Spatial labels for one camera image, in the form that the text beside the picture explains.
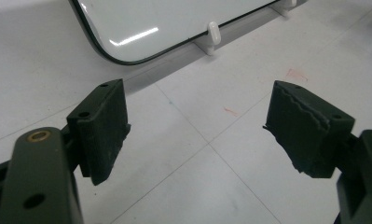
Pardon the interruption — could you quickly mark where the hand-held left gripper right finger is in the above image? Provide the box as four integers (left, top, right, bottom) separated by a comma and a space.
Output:
262, 79, 356, 179

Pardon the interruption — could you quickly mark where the white whiteboard with black rim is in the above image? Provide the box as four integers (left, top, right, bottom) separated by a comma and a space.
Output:
68, 0, 282, 66

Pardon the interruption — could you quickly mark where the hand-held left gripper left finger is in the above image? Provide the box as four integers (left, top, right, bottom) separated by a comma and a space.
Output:
65, 77, 132, 187

